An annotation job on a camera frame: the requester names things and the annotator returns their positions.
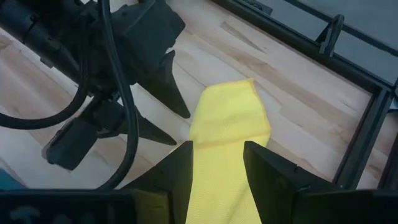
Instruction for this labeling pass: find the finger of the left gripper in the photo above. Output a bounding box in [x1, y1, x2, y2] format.
[124, 0, 191, 119]
[42, 105, 177, 171]

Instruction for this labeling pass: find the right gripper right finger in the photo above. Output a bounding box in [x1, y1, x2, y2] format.
[243, 140, 398, 224]

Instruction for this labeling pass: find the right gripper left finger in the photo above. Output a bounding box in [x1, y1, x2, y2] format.
[0, 140, 194, 224]

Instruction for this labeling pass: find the yellow microfiber towel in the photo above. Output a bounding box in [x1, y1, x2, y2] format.
[185, 77, 272, 224]

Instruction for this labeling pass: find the teal plastic bin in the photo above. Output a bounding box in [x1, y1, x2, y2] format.
[0, 167, 28, 191]

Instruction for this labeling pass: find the black left camera cable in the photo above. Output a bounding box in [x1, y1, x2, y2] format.
[0, 0, 139, 191]

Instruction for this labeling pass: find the black metal table frame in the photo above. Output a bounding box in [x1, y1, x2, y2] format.
[211, 0, 398, 191]

